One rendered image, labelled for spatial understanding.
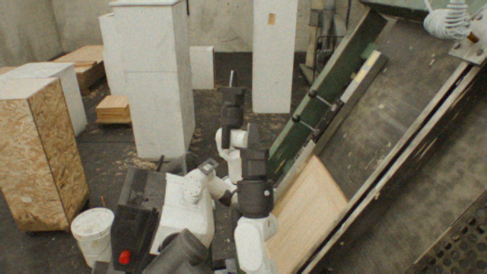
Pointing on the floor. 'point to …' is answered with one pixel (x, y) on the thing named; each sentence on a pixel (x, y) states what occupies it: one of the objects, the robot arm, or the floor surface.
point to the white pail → (93, 234)
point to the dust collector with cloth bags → (322, 39)
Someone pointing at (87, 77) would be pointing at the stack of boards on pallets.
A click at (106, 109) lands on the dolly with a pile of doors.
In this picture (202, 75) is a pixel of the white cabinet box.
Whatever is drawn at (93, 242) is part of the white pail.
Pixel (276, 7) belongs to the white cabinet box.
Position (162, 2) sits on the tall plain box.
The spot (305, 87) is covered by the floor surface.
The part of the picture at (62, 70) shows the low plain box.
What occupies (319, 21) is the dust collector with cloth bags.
